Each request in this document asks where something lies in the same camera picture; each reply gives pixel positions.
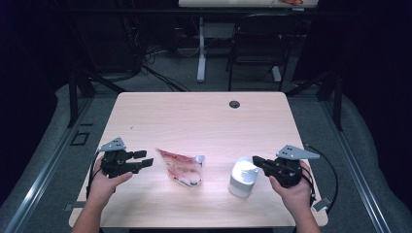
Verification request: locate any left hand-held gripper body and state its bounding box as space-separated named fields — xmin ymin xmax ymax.
xmin=96 ymin=137 xmax=136 ymax=179

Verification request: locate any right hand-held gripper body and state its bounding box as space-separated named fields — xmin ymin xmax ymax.
xmin=263 ymin=144 xmax=321 ymax=188

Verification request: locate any white translucent cup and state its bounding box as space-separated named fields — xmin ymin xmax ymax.
xmin=227 ymin=156 xmax=260 ymax=199

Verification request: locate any clear red-printed plastic pouch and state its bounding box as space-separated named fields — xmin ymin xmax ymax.
xmin=155 ymin=148 xmax=206 ymax=188

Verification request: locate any person's right hand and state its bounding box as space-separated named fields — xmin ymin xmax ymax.
xmin=269 ymin=160 xmax=314 ymax=217

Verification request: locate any person's left hand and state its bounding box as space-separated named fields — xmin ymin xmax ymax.
xmin=86 ymin=156 xmax=134 ymax=207

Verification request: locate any square floor socket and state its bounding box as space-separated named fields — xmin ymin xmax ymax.
xmin=70 ymin=130 xmax=90 ymax=147

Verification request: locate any black metal stand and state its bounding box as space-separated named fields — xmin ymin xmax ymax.
xmin=285 ymin=68 xmax=345 ymax=132
xmin=67 ymin=68 xmax=128 ymax=128

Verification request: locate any black folding chair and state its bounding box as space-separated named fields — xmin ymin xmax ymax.
xmin=225 ymin=13 xmax=306 ymax=93

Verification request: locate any white-legged background desk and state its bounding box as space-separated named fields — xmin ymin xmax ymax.
xmin=178 ymin=0 xmax=320 ymax=83

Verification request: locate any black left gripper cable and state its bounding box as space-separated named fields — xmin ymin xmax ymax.
xmin=85 ymin=149 xmax=105 ymax=199

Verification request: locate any grey metal bracket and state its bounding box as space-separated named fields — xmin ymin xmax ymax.
xmin=63 ymin=202 xmax=84 ymax=212
xmin=312 ymin=196 xmax=333 ymax=212

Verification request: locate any aluminium floor rail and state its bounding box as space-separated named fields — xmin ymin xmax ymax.
xmin=319 ymin=98 xmax=394 ymax=233
xmin=4 ymin=96 xmax=93 ymax=233

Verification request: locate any tangle of floor cables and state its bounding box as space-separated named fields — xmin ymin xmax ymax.
xmin=120 ymin=14 xmax=190 ymax=93

